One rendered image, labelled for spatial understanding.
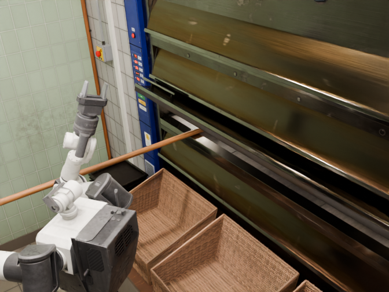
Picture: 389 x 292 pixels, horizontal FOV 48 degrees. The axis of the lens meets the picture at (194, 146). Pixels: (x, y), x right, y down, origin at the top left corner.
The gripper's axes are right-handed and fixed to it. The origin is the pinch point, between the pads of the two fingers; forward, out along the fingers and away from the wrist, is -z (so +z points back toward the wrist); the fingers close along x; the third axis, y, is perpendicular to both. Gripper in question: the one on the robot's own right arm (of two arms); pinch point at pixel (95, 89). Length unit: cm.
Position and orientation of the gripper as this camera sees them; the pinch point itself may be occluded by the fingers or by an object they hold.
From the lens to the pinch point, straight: 173.8
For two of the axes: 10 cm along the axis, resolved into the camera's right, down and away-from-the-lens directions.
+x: -7.3, -0.1, -6.8
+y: -6.0, -4.7, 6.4
